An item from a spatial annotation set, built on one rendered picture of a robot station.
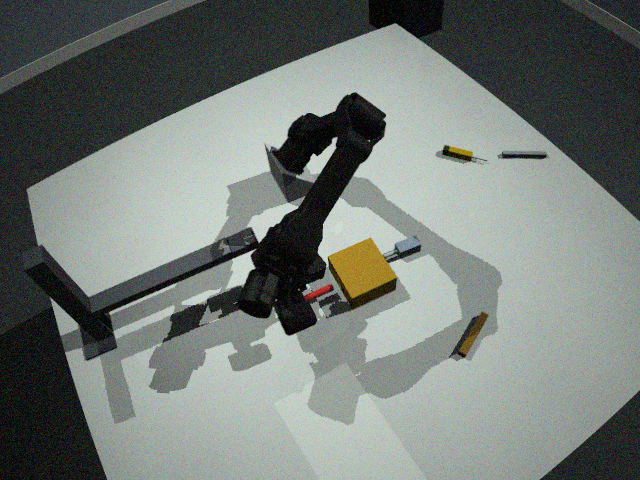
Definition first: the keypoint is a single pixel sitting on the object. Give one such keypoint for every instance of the red cylinder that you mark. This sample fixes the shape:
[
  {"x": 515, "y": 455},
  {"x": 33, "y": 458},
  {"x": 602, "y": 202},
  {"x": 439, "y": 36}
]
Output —
[{"x": 319, "y": 293}]

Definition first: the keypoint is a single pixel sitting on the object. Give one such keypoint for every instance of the brown rectangular bar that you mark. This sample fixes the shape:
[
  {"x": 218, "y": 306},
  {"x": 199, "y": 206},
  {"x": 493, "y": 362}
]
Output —
[{"x": 473, "y": 334}]

